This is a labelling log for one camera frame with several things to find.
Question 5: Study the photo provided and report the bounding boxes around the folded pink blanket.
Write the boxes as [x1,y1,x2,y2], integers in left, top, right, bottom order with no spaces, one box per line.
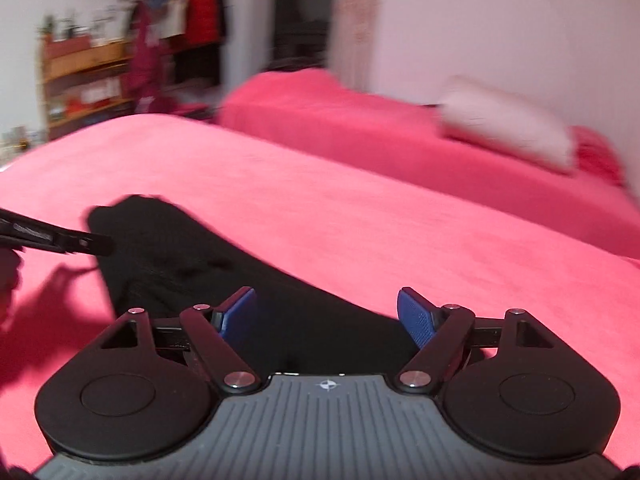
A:
[570,126,626,188]

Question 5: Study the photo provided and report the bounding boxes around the hanging cream garment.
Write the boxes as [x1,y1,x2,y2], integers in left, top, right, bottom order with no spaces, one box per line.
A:
[159,0,195,41]

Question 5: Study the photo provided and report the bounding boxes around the pale pink curtain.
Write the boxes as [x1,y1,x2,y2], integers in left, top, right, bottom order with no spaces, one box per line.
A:
[327,0,383,93]

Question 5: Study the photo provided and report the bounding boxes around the hanging red jacket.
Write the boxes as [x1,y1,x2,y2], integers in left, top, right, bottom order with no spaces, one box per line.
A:
[186,0,222,47]

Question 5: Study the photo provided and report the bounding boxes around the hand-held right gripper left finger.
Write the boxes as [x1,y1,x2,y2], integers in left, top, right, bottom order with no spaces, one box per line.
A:
[100,286,262,395]

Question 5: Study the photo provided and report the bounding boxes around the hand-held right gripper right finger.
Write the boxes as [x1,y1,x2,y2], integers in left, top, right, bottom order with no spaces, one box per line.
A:
[391,287,557,394]

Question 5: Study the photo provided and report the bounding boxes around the cream folded pillow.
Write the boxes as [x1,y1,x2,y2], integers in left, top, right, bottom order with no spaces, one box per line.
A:
[437,75,576,175]

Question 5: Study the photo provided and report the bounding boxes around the hanging maroon garment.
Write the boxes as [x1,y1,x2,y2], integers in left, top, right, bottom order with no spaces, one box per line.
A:
[126,0,173,113]

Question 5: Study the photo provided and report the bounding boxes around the narrow pink covered bed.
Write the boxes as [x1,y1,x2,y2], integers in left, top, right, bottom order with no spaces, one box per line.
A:
[216,68,640,258]

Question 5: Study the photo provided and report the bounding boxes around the wooden shelf unit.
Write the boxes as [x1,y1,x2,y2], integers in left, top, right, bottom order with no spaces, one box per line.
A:
[37,30,138,142]

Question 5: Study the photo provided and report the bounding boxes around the large pink covered bed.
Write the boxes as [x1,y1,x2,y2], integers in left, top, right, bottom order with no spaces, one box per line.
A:
[0,113,640,480]

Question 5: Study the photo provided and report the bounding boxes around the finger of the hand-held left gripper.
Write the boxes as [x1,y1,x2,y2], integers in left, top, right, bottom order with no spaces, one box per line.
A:
[0,207,115,256]

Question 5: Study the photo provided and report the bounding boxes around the black pants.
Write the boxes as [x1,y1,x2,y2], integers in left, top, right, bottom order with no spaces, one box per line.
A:
[87,195,426,376]

